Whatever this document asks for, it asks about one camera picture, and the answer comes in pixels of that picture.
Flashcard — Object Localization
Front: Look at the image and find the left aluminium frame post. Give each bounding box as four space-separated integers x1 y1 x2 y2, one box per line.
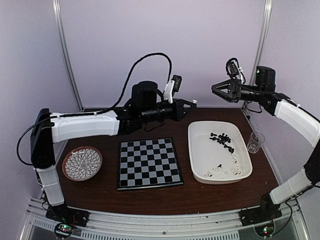
52 0 84 112

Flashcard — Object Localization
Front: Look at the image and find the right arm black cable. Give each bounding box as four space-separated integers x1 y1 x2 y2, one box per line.
243 99 263 113

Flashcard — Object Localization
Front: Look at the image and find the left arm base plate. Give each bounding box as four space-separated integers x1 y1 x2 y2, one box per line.
45 204 90 227

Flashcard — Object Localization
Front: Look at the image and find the cluster of white chess pieces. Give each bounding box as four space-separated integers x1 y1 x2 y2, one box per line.
211 153 243 176

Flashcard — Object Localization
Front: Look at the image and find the pile of black chess pieces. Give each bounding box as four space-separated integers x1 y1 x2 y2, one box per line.
209 132 235 154

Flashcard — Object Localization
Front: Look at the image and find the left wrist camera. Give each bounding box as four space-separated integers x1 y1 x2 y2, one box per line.
163 75 182 104

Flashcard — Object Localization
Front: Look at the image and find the black white chessboard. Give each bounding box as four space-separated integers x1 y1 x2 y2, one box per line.
117 137 184 191

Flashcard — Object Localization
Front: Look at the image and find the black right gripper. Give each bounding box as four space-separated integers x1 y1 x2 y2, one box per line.
211 78 264 103

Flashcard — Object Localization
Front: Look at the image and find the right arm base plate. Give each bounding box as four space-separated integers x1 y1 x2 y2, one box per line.
239 207 282 227

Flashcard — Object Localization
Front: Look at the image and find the circuit board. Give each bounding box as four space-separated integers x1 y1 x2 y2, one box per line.
53 223 76 238
254 224 275 238

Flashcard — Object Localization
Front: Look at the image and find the patterned ceramic plate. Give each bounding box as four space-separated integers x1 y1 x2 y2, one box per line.
62 146 103 182

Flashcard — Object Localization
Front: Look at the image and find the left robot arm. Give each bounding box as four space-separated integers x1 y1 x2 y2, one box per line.
30 80 197 222

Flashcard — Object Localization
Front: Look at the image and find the right circuit board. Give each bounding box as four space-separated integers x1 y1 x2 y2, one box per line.
254 224 275 238

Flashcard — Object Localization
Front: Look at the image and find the aluminium front rail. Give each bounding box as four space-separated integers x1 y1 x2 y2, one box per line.
17 197 311 240

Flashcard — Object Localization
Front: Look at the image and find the left circuit board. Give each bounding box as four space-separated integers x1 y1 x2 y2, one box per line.
53 223 76 238

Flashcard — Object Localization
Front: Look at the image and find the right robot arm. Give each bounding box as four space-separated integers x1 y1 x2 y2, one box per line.
211 62 320 221

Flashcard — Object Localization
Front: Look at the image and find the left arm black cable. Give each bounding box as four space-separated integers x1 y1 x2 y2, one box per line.
17 52 174 166

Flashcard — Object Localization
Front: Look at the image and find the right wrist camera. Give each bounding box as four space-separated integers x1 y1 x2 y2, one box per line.
225 57 246 84

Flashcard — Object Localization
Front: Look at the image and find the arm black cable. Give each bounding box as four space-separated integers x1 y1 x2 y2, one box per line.
243 99 263 113
17 52 174 166

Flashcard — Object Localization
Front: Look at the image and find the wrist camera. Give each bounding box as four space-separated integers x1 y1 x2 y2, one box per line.
163 75 182 104
225 57 246 84

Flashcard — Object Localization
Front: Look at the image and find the clear plastic cup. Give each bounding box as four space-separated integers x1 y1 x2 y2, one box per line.
247 131 265 154

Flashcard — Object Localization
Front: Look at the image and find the white plastic tub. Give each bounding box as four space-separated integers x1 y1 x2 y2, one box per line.
187 120 253 185

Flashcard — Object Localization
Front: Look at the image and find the white piece showing black base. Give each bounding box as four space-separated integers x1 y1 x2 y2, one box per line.
204 171 213 178

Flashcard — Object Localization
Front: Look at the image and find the right aluminium frame post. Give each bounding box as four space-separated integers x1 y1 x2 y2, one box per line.
241 0 273 111

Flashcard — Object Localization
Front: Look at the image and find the aluminium frame post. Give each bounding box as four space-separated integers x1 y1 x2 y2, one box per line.
52 0 84 112
241 0 273 111

